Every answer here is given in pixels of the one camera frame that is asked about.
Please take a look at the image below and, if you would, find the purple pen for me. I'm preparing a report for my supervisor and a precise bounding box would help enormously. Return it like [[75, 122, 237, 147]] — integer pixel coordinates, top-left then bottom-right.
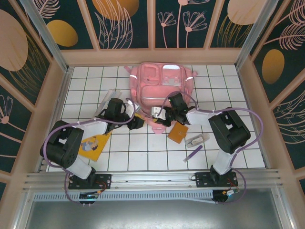
[[183, 145, 203, 163]]

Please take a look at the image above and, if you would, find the aluminium side rail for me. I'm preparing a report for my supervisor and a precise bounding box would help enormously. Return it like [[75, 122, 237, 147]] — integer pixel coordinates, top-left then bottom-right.
[[35, 68, 73, 172]]

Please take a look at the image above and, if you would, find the aluminium corner post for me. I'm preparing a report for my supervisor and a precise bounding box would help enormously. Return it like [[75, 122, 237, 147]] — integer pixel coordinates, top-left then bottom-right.
[[235, 0, 273, 69], [20, 0, 72, 72]]

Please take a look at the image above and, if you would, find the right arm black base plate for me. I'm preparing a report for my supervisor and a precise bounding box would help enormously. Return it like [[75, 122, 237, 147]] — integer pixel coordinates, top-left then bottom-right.
[[194, 171, 239, 189]]

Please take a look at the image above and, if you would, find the dark floral wall panel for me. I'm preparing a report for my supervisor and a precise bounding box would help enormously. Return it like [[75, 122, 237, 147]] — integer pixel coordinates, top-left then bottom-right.
[[209, 0, 265, 48], [155, 0, 216, 48], [39, 0, 94, 50], [85, 0, 150, 50], [0, 0, 52, 105], [0, 73, 33, 174], [252, 0, 305, 103], [271, 90, 305, 170]]

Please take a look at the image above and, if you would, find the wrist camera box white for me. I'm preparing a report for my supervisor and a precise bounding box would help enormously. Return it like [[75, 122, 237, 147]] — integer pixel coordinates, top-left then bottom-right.
[[151, 106, 165, 119], [125, 101, 136, 117]]

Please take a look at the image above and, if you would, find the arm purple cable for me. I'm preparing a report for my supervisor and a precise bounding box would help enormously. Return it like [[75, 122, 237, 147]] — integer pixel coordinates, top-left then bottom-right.
[[162, 92, 264, 206], [43, 101, 137, 206]]

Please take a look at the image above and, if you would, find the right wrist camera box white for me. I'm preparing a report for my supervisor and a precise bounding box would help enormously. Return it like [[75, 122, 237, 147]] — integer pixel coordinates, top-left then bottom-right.
[[151, 106, 165, 119]]

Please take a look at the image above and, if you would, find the clear plastic supplies case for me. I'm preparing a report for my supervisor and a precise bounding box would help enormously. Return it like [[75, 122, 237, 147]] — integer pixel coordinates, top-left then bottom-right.
[[184, 133, 210, 149]]

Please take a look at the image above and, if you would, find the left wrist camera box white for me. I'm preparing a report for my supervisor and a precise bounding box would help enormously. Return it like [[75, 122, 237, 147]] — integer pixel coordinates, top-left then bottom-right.
[[125, 101, 136, 117]]

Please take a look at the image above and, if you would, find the thin red black wire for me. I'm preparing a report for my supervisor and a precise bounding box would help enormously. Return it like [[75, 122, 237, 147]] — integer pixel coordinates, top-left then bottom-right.
[[95, 181, 107, 194], [226, 180, 239, 191]]

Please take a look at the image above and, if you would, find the aluminium mounting rail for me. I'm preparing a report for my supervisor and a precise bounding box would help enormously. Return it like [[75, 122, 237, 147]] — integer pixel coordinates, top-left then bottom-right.
[[22, 168, 286, 191]]

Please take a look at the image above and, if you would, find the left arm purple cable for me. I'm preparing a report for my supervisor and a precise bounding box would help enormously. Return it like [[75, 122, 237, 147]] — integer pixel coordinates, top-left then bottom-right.
[[43, 101, 137, 206]]

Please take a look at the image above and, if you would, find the pink backpack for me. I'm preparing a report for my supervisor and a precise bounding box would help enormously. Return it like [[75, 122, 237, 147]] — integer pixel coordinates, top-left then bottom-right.
[[123, 62, 198, 135]]

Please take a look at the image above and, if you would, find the white slotted cable duct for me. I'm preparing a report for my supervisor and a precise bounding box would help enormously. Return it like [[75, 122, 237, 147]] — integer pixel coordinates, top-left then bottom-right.
[[33, 190, 215, 204]]

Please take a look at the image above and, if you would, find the black controller board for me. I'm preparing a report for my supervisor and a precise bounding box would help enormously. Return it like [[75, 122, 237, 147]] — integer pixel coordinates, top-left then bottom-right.
[[212, 189, 239, 205], [78, 192, 100, 206]]

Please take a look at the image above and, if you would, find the transparent pencil case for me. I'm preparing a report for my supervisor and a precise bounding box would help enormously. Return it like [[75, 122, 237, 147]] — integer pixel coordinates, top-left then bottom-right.
[[99, 89, 122, 115]]

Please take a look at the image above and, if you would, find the beige wooden enclosure frame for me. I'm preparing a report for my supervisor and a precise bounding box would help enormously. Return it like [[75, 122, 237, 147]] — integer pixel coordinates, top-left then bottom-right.
[[0, 0, 305, 191]]

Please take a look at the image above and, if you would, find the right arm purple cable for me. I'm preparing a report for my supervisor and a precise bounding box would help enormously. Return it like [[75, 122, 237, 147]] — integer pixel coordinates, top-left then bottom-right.
[[162, 92, 264, 206]]

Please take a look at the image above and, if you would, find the grey metal sheet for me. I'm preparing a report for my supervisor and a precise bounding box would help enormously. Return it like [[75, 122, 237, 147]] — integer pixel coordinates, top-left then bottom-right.
[[23, 188, 286, 229]]

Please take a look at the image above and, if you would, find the yellow book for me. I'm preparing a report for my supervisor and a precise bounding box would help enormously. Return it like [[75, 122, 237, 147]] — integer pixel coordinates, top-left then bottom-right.
[[80, 132, 112, 162]]

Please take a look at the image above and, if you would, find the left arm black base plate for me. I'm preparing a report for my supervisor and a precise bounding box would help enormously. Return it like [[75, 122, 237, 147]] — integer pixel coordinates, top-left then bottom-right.
[[68, 173, 112, 190]]

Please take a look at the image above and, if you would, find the orange leather wallet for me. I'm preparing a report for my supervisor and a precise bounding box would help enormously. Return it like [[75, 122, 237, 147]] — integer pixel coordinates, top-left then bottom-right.
[[167, 122, 189, 144]]

